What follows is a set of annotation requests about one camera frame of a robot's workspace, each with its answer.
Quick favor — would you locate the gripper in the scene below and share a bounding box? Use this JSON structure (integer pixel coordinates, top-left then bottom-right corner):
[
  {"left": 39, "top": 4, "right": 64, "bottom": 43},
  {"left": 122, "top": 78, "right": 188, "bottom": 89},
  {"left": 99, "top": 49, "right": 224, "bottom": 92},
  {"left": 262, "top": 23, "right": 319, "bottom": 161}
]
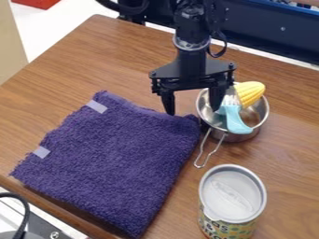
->
[{"left": 147, "top": 48, "right": 239, "bottom": 117}]

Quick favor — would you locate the silver pot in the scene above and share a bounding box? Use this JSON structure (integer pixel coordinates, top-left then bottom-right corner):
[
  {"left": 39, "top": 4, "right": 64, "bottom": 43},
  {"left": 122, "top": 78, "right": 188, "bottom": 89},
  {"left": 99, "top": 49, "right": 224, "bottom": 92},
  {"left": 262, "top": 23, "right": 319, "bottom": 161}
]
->
[{"left": 191, "top": 87, "right": 270, "bottom": 169}]

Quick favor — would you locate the yellow toy corn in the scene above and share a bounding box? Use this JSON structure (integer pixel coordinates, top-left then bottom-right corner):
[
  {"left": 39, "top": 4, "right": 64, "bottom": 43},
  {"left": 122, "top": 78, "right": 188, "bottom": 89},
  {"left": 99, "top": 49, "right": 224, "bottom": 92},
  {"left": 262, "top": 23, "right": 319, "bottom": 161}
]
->
[{"left": 232, "top": 80, "right": 267, "bottom": 109}]

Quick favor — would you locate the purple cloth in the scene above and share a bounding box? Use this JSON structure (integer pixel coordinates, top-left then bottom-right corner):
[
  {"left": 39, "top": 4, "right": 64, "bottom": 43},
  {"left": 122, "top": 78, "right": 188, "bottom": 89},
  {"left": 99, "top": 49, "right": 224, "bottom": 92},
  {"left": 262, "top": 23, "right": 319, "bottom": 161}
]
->
[{"left": 8, "top": 90, "right": 202, "bottom": 239}]

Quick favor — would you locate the can with silver lid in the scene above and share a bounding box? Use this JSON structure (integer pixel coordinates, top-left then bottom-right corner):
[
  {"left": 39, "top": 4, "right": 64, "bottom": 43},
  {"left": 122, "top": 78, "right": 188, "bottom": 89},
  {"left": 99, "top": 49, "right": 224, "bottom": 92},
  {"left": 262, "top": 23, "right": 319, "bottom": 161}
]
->
[{"left": 197, "top": 163, "right": 270, "bottom": 239}]

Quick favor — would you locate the red box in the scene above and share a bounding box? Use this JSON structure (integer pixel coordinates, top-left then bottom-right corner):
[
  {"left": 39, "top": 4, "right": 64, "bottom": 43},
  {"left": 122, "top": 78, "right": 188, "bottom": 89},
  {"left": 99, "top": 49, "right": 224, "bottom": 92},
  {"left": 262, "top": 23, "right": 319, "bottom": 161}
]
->
[{"left": 9, "top": 0, "right": 62, "bottom": 10}]

